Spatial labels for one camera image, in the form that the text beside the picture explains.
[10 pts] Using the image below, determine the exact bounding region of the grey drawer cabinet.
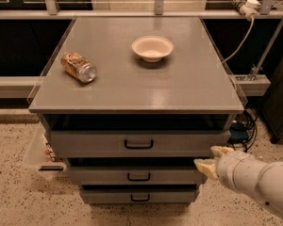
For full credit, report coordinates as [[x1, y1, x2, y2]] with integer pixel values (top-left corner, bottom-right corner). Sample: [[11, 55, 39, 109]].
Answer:
[[30, 17, 243, 191]]

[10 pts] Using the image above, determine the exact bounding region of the orange soda can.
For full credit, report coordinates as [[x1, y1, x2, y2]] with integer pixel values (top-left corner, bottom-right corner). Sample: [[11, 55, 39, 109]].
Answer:
[[60, 52, 97, 83]]

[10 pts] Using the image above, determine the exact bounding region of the white paper bowl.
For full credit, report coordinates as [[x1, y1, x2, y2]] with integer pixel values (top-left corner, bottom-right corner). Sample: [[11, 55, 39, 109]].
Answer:
[[131, 36, 174, 63]]

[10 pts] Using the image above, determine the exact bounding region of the grey metal frame rail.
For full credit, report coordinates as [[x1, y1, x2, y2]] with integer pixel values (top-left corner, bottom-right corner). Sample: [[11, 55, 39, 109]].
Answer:
[[0, 0, 283, 20]]

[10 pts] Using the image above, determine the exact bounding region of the clear plastic side bin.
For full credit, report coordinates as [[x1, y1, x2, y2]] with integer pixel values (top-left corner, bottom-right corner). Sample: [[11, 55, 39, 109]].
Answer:
[[23, 127, 67, 180]]

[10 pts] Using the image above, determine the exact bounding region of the grey middle drawer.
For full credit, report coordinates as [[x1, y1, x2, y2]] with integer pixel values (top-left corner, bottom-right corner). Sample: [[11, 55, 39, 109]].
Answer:
[[67, 167, 207, 186]]

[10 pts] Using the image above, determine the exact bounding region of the dark cabinet at right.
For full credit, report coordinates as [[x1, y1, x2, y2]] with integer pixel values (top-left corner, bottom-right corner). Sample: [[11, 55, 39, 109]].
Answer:
[[262, 57, 283, 144]]

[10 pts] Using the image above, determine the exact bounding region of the white power cable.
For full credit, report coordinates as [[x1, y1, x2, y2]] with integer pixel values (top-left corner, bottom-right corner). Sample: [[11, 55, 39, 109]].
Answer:
[[220, 13, 255, 64]]

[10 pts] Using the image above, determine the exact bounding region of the white power strip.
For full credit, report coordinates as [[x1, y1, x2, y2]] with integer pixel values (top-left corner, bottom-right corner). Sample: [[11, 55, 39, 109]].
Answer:
[[229, 0, 259, 16]]

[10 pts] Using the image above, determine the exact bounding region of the blue box on floor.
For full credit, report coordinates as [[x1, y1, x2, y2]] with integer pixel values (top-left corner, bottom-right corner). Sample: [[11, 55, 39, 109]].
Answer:
[[230, 122, 249, 141]]

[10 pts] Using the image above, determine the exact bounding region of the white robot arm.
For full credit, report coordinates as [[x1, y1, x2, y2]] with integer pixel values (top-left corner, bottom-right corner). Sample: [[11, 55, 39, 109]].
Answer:
[[193, 146, 283, 219]]

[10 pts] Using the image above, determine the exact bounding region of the black cable bundle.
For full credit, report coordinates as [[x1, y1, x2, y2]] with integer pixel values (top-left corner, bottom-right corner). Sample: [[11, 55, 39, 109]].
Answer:
[[230, 106, 258, 153]]

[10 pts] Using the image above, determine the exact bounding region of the grey drawer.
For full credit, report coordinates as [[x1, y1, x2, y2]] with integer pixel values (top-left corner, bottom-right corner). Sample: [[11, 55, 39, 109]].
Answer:
[[80, 188, 199, 204], [67, 167, 207, 186], [45, 130, 230, 158]]

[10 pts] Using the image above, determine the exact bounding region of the grey bottom drawer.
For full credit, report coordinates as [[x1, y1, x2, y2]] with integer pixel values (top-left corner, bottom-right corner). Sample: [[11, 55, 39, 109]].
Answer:
[[80, 188, 199, 204]]

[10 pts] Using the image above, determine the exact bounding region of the grey top drawer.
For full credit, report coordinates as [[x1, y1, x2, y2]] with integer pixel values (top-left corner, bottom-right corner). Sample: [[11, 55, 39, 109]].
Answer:
[[45, 130, 230, 158]]

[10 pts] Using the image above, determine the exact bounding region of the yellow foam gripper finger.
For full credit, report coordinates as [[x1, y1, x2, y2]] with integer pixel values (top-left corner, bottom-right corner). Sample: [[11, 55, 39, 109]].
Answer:
[[210, 146, 233, 157], [193, 159, 218, 181]]

